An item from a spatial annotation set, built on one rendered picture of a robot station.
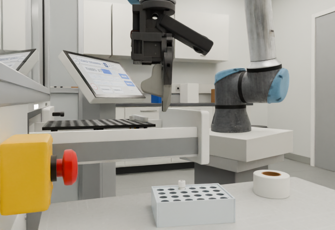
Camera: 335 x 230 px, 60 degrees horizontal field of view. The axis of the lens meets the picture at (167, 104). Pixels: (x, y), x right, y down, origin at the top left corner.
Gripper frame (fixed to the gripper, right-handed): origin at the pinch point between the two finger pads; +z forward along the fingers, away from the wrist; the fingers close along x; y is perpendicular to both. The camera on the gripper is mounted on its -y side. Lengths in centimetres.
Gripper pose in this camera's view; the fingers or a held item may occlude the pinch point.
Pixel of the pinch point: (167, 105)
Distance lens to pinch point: 59.2
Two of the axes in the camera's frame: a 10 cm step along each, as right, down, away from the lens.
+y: -10.0, 0.0, -0.7
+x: 0.7, 0.1, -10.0
